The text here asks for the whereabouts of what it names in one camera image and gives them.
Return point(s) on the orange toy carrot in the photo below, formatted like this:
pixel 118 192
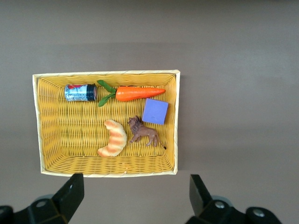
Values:
pixel 137 93

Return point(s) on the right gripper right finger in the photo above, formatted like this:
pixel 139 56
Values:
pixel 203 203

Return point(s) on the purple foam cube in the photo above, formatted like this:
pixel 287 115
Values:
pixel 155 111

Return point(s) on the toy croissant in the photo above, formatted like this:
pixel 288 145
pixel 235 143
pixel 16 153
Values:
pixel 115 137

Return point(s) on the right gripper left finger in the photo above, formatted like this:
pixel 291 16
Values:
pixel 65 200

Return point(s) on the yellow wicker basket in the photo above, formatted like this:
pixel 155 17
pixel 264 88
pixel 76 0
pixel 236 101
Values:
pixel 77 130

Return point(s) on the small black-lidded can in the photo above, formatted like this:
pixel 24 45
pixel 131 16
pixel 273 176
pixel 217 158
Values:
pixel 78 93

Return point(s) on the brown toy lion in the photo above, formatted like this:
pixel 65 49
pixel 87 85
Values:
pixel 143 133

